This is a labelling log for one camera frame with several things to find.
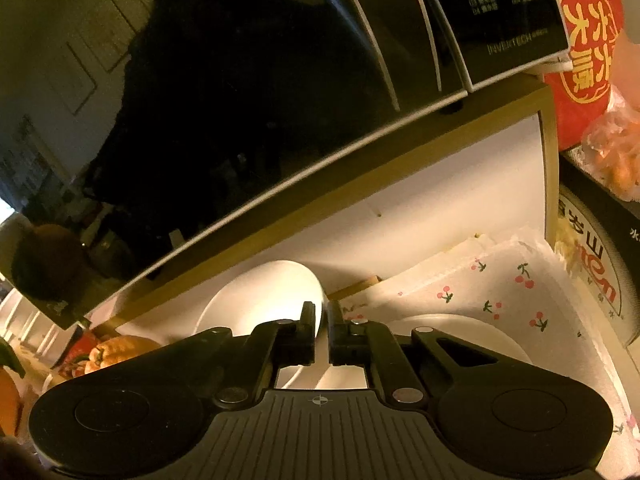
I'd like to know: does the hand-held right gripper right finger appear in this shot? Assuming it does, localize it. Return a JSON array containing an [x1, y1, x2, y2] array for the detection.
[[326, 302, 501, 403]]

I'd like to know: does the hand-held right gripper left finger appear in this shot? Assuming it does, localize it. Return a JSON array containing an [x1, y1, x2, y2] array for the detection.
[[165, 301, 318, 408]]

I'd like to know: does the large white bowl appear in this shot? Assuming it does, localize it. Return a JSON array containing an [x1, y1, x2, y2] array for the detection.
[[192, 260, 371, 392]]

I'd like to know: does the white plate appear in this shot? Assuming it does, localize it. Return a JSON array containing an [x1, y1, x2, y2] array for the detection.
[[387, 314, 532, 366]]

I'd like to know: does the wooden microwave shelf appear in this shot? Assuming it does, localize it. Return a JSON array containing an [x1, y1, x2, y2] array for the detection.
[[82, 82, 561, 341]]

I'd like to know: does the cherry print tablecloth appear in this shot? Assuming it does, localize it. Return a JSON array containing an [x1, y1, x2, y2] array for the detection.
[[340, 240, 640, 461]]

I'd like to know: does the red printed packet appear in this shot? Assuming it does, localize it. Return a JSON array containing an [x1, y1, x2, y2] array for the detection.
[[57, 335, 163, 378]]

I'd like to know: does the black microwave oven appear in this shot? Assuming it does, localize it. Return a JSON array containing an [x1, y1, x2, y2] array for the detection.
[[0, 0, 573, 331]]

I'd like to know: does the printed cardboard box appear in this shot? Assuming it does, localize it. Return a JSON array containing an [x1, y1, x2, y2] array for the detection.
[[552, 147, 640, 351]]

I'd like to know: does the orange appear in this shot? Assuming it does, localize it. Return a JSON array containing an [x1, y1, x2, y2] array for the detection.
[[0, 366, 23, 436]]

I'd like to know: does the plastic bag of oranges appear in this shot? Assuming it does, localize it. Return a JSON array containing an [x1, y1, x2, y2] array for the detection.
[[580, 105, 640, 201]]

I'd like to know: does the red gift box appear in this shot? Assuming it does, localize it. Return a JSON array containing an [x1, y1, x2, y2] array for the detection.
[[542, 0, 640, 151]]

